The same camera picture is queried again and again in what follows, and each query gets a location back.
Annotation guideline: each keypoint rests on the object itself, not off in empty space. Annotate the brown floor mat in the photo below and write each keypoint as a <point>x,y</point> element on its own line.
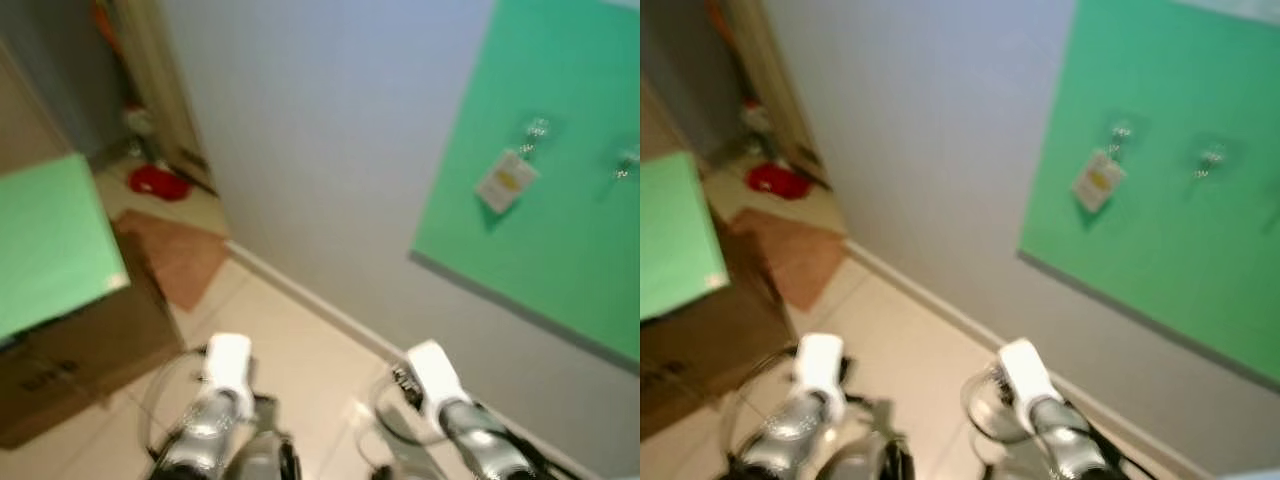
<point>797,255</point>
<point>180,255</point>

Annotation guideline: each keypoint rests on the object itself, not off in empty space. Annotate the beige cabinet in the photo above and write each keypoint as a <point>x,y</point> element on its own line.
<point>25,120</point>
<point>655,125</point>

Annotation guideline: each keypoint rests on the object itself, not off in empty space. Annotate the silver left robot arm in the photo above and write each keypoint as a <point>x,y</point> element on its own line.
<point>795,432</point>
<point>205,432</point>

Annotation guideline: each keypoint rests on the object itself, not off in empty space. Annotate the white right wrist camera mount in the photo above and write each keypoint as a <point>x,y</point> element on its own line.
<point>1027,378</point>
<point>437,378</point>

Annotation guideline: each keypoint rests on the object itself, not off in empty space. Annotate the white plastic bottle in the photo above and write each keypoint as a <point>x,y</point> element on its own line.
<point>140,120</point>
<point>757,117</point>

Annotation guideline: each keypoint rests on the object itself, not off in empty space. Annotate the green wall board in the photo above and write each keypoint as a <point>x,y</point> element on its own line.
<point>545,150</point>
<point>1170,190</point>

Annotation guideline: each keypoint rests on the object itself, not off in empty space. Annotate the wooden door with vent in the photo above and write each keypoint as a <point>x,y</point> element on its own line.
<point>165,90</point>
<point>780,90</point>

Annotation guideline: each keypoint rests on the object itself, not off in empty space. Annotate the red floor object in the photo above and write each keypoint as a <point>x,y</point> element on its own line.
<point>158,183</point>
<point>780,181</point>

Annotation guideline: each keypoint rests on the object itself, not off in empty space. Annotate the green table sheet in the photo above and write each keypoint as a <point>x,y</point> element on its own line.
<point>50,245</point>
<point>675,235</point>

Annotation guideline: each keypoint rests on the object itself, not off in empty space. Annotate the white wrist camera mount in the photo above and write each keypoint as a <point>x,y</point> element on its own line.
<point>822,365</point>
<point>1027,378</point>
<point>437,378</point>
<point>230,365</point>

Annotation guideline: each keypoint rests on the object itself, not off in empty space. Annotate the silver wall hook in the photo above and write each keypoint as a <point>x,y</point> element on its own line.
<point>626,160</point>
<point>536,130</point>
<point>1209,160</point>
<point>1120,132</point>

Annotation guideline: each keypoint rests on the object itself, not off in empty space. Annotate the brown cardboard box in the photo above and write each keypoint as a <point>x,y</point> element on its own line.
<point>715,345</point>
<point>90,360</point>

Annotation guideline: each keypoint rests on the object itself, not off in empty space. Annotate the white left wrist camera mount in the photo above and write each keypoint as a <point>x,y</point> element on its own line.
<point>230,365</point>
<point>822,365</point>

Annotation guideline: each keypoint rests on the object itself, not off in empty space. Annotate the orange object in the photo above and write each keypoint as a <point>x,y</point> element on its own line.
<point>103,22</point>
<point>718,15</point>

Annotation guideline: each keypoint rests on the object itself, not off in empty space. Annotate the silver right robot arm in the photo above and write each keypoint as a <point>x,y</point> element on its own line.
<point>480,440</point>
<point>1065,437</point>

